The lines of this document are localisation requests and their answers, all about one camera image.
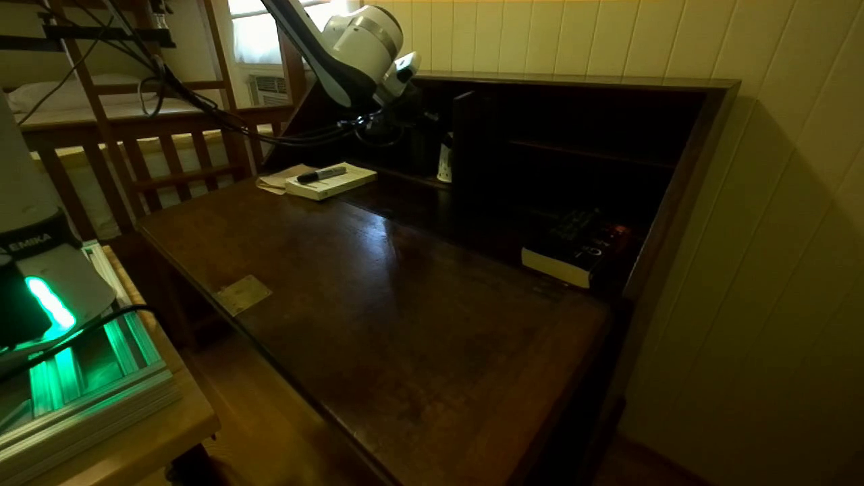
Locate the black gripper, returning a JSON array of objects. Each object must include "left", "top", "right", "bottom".
[{"left": 354, "top": 84, "right": 442, "bottom": 172}]

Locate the black and silver pen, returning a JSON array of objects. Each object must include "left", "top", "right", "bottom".
[{"left": 295, "top": 163, "right": 350, "bottom": 185}]

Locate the window with white curtain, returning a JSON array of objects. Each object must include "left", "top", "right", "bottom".
[{"left": 225, "top": 0, "right": 361, "bottom": 69}]

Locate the brass lock plate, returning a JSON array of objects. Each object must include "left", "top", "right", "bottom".
[{"left": 212, "top": 271, "right": 276, "bottom": 317}]

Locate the dark wooden secretary desk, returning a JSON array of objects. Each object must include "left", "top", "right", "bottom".
[{"left": 131, "top": 68, "right": 742, "bottom": 486}]

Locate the white mattress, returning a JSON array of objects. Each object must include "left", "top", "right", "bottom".
[{"left": 9, "top": 73, "right": 204, "bottom": 127}]

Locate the light wooden stand table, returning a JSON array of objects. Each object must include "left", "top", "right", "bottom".
[{"left": 0, "top": 244, "right": 221, "bottom": 486}]

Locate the black camera on mount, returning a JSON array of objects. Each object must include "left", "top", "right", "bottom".
[{"left": 137, "top": 0, "right": 181, "bottom": 49}]

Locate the black base cable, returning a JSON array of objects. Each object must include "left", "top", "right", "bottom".
[{"left": 0, "top": 302, "right": 156, "bottom": 371}]

